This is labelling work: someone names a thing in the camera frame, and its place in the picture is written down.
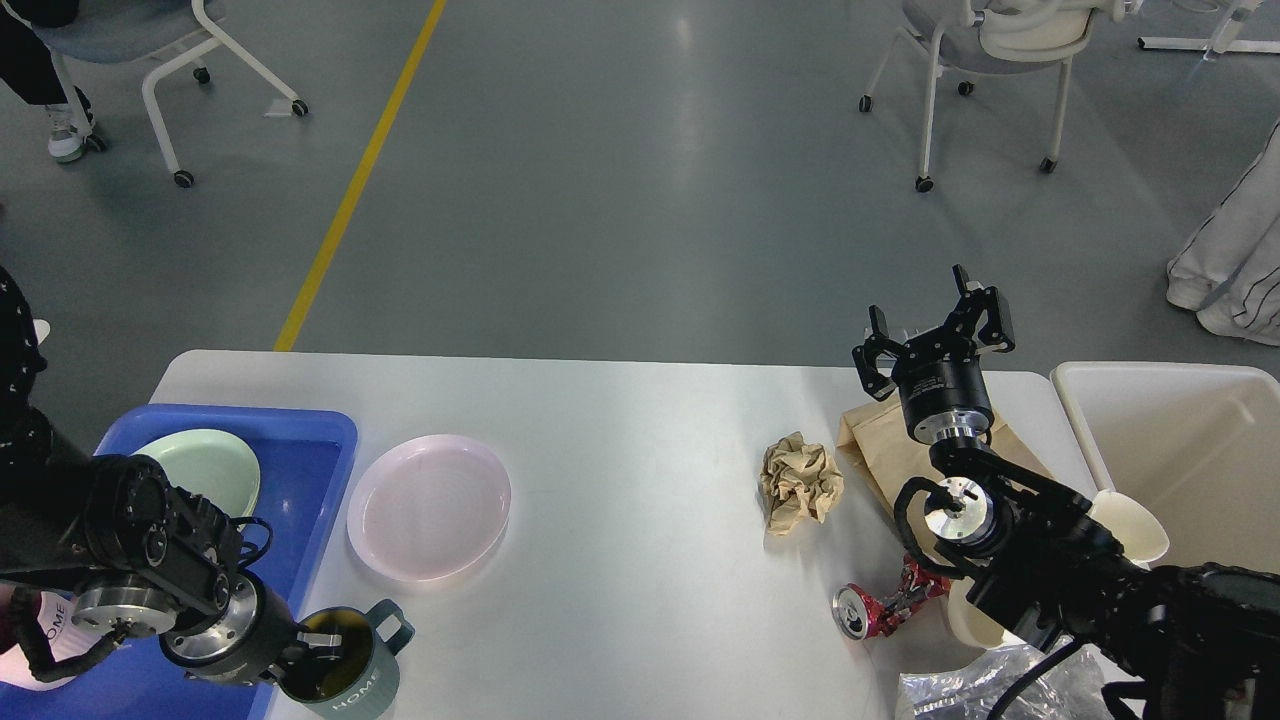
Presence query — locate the clear plastic bag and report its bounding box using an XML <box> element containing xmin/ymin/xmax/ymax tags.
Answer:
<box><xmin>893</xmin><ymin>644</ymin><xmax>1112</xmax><ymax>719</ymax></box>

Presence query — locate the white chair grey seat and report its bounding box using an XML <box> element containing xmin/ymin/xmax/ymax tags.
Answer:
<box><xmin>858</xmin><ymin>1</ymin><xmax>1142</xmax><ymax>193</ymax></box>
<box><xmin>32</xmin><ymin>1</ymin><xmax>310</xmax><ymax>188</ymax></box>

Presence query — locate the light green plate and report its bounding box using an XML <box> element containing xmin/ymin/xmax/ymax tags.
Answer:
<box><xmin>133</xmin><ymin>429</ymin><xmax>261</xmax><ymax>518</ymax></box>

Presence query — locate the white chair grey seat left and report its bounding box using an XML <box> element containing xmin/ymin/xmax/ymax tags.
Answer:
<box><xmin>32</xmin><ymin>1</ymin><xmax>310</xmax><ymax>188</ymax></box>

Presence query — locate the white stand base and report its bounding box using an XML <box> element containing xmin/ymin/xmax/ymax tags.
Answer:
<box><xmin>1137</xmin><ymin>1</ymin><xmax>1279</xmax><ymax>61</ymax></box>

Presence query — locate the pink plate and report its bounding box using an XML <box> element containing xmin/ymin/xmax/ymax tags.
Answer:
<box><xmin>346</xmin><ymin>434</ymin><xmax>512</xmax><ymax>584</ymax></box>

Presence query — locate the cream plastic bin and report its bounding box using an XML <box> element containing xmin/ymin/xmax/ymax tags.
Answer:
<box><xmin>1051</xmin><ymin>363</ymin><xmax>1279</xmax><ymax>573</ymax></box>

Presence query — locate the brown paper bag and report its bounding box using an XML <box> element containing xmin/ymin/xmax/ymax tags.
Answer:
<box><xmin>836</xmin><ymin>404</ymin><xmax>1053</xmax><ymax>521</ymax></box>

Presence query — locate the crushed red soda can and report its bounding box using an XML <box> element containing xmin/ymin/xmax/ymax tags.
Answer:
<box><xmin>831</xmin><ymin>553</ymin><xmax>951</xmax><ymax>641</ymax></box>

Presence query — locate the white paper cup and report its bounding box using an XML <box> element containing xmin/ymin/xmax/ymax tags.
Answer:
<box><xmin>945</xmin><ymin>578</ymin><xmax>1025</xmax><ymax>650</ymax></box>
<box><xmin>1088</xmin><ymin>489</ymin><xmax>1170</xmax><ymax>565</ymax></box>

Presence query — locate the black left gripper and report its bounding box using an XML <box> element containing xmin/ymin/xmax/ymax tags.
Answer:
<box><xmin>160</xmin><ymin>571</ymin><xmax>344</xmax><ymax>685</ymax></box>

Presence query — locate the crumpled brown paper ball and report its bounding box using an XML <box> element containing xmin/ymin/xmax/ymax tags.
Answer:
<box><xmin>758</xmin><ymin>432</ymin><xmax>845</xmax><ymax>537</ymax></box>

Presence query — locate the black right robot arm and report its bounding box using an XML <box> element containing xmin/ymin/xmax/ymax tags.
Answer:
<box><xmin>852</xmin><ymin>265</ymin><xmax>1279</xmax><ymax>719</ymax></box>

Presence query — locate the teal HOME mug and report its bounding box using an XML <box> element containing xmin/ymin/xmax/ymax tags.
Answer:
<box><xmin>278</xmin><ymin>598</ymin><xmax>415</xmax><ymax>719</ymax></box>

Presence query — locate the white chair grey seat right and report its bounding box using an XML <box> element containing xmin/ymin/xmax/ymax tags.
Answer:
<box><xmin>858</xmin><ymin>1</ymin><xmax>1142</xmax><ymax>193</ymax></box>

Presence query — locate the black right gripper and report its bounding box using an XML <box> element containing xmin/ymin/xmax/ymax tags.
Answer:
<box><xmin>852</xmin><ymin>265</ymin><xmax>1015</xmax><ymax>445</ymax></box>

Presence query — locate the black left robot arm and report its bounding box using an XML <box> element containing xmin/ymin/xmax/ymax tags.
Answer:
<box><xmin>1</xmin><ymin>273</ymin><xmax>351</xmax><ymax>685</ymax></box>

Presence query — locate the person in black trousers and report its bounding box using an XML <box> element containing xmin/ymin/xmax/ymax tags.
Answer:
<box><xmin>1</xmin><ymin>1</ymin><xmax>84</xmax><ymax>164</ymax></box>

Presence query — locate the pink HOME mug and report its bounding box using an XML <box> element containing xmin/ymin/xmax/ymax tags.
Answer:
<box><xmin>1</xmin><ymin>584</ymin><xmax>99</xmax><ymax>692</ymax></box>

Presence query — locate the blue plastic tray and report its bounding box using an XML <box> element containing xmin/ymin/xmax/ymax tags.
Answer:
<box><xmin>1</xmin><ymin>404</ymin><xmax>358</xmax><ymax>719</ymax></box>

